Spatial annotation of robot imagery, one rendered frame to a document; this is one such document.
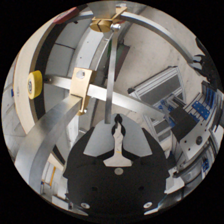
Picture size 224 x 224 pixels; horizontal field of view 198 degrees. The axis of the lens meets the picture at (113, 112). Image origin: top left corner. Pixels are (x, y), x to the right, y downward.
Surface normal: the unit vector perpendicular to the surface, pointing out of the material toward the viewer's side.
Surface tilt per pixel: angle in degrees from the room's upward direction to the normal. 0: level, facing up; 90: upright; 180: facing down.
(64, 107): 90
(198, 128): 90
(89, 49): 0
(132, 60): 0
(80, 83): 0
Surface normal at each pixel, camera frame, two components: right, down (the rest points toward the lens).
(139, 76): -0.04, 0.50
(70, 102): 0.34, -0.81
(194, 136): -0.58, -0.72
